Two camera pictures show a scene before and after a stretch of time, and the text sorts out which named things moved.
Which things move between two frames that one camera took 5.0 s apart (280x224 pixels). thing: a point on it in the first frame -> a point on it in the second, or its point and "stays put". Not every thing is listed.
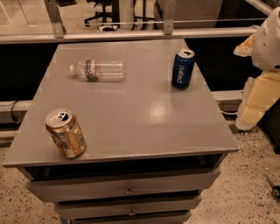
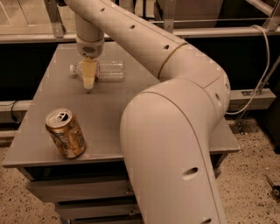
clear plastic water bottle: x=97 y=70 stays put
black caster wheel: x=275 y=189 stays put
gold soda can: x=66 y=132 stays put
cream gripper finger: x=261 y=93 -> x=91 y=50
